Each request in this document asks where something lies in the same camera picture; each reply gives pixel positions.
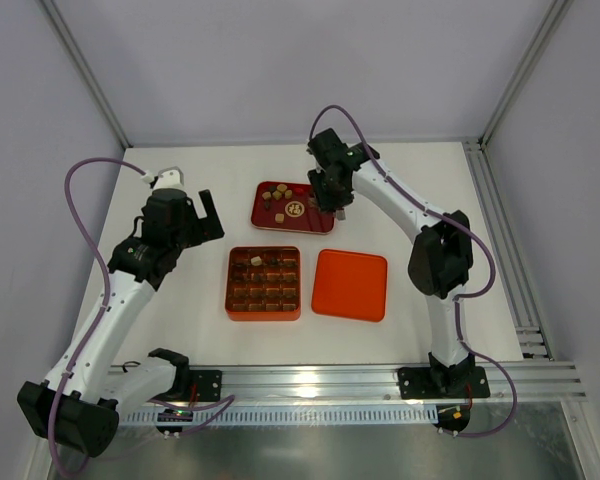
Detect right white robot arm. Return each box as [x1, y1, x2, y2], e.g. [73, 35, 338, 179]
[308, 140, 475, 396]

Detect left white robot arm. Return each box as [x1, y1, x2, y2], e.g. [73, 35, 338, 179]
[17, 188, 224, 458]

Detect orange compartment chocolate box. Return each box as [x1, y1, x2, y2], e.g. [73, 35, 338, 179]
[224, 246, 302, 322]

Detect dark red metal tray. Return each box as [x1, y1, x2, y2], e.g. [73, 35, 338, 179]
[251, 181, 335, 235]

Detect orange box lid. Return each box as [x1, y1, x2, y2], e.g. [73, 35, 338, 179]
[311, 249, 388, 323]

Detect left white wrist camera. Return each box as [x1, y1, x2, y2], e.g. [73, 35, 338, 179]
[141, 167, 185, 191]

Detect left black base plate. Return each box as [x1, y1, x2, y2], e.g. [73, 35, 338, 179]
[184, 369, 223, 403]

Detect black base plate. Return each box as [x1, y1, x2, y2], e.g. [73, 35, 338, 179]
[397, 367, 491, 400]
[184, 369, 223, 403]

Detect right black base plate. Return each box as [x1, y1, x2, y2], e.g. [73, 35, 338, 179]
[397, 367, 491, 400]

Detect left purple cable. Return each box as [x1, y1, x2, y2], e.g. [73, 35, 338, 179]
[45, 157, 236, 480]

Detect white slotted cable duct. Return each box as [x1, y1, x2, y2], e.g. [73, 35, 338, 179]
[120, 403, 438, 428]

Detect right aluminium frame rail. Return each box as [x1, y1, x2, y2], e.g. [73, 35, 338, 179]
[463, 139, 554, 361]

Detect aluminium front rail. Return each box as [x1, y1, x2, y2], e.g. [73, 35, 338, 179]
[216, 361, 587, 402]

